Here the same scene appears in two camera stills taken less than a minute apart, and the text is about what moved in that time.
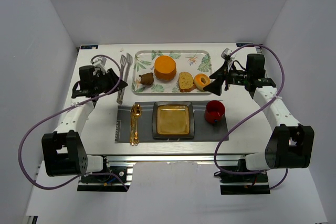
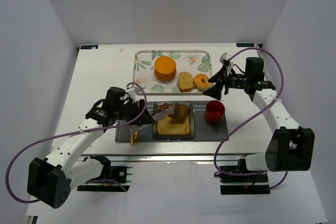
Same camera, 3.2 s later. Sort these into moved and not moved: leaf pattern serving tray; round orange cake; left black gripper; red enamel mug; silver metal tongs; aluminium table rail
Moved: silver metal tongs; left black gripper
Not moved: round orange cake; leaf pattern serving tray; aluminium table rail; red enamel mug
